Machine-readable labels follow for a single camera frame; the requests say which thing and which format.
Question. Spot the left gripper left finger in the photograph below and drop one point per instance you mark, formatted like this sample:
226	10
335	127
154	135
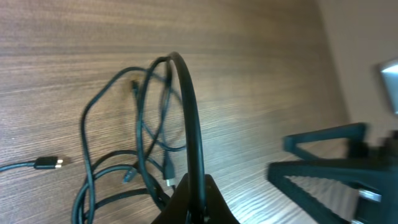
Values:
180	209

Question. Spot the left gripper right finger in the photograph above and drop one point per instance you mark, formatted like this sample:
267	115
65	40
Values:
371	170

